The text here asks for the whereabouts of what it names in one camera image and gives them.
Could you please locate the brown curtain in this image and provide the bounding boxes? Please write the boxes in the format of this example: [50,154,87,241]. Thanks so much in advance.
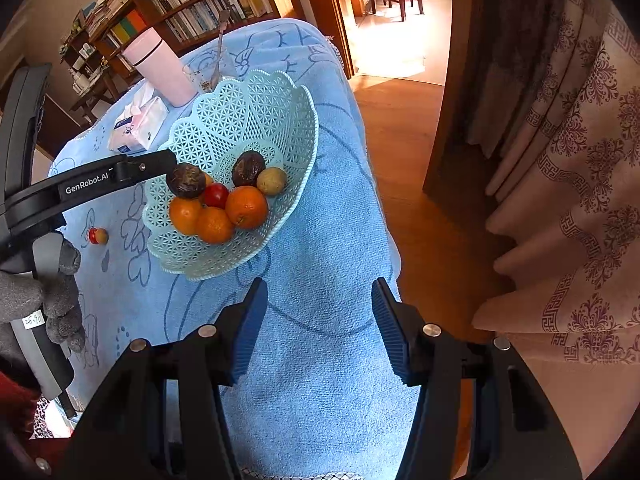
[465,0,576,162]

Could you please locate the medium orange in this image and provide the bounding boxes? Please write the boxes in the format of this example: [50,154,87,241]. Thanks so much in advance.
[195,206,236,245]

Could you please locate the floral cloth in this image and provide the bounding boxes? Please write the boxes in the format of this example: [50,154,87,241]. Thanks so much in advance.
[30,394,77,441]

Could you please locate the large smooth orange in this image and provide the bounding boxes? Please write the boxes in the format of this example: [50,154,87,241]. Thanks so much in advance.
[224,185,270,230]

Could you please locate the white and blue tissue pack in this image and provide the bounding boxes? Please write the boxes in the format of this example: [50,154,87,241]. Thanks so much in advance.
[107,95,169,155]

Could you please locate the turquoise plastic lattice basket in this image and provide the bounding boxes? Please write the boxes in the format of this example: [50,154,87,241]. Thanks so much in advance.
[141,69,321,282]

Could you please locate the large dimpled orange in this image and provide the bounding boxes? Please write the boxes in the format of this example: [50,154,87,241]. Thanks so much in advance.
[168,196,204,236]

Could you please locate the dark brown water chestnut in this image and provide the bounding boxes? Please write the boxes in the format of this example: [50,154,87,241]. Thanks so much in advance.
[231,151,267,188]
[166,162,207,200]

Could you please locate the cream patterned curtain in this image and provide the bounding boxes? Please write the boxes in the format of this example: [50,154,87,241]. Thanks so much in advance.
[469,0,640,480]

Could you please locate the person's left hand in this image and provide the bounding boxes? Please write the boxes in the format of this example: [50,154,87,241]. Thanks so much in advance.
[0,239,87,367]

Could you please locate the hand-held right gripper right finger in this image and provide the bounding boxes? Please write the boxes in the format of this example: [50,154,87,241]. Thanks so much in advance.
[371,277,583,480]

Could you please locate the person's left forearm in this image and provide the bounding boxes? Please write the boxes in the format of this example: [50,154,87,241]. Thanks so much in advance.
[0,367,41,443]

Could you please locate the pink thermos cup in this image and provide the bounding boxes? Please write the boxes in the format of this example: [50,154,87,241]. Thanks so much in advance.
[122,27,199,109]

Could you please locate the wooden door frame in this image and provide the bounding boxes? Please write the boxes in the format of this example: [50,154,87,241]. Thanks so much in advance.
[295,0,359,80]

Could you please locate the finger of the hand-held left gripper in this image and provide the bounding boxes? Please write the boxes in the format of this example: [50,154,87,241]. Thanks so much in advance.
[115,149,179,186]

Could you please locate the light blue printed towel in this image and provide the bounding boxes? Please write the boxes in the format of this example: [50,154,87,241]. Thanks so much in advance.
[47,18,427,480]

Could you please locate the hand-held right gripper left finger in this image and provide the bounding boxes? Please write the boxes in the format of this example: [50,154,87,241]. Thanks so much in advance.
[55,277,269,480]

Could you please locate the clear glass cup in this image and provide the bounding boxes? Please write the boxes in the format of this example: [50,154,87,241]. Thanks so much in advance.
[182,44,237,94]

